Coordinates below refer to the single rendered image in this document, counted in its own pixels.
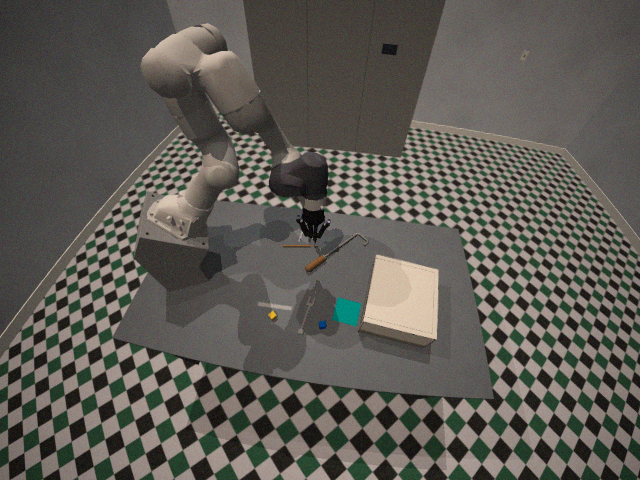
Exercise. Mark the grey wrench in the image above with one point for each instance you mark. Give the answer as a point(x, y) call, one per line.
point(300, 331)

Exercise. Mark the small beige cabinet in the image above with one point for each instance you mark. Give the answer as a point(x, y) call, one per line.
point(402, 304)

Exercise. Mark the pale beige flat bar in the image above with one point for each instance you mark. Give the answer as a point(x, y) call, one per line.
point(276, 306)

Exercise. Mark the steel hook with wooden handle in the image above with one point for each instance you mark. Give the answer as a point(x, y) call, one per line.
point(322, 258)

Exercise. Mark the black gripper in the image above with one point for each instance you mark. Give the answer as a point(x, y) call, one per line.
point(313, 218)

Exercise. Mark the teal square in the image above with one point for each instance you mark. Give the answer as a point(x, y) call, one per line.
point(346, 311)

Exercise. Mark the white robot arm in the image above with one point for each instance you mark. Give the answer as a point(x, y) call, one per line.
point(168, 69)

